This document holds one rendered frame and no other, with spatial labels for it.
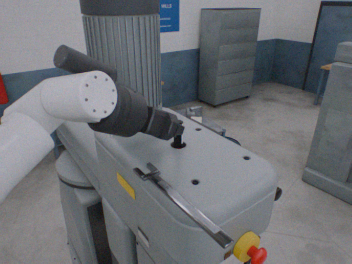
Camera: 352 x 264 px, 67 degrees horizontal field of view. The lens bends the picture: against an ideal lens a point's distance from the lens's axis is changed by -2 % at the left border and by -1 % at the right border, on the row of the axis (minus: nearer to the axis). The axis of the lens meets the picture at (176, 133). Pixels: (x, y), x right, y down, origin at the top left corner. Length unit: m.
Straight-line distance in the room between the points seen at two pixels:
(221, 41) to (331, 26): 2.88
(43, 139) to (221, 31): 5.39
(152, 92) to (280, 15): 7.62
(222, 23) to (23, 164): 5.42
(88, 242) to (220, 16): 4.95
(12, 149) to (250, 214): 0.41
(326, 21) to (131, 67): 7.04
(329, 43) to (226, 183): 7.10
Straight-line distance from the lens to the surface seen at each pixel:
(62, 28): 4.82
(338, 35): 7.45
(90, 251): 1.27
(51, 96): 0.42
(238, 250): 0.57
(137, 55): 0.70
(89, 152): 0.97
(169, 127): 0.51
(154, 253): 0.69
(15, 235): 3.41
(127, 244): 0.90
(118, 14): 0.67
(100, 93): 0.39
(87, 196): 1.10
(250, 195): 0.52
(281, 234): 3.18
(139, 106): 0.47
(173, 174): 0.54
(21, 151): 0.36
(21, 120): 0.38
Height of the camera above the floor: 2.20
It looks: 27 degrees down
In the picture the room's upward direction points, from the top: straight up
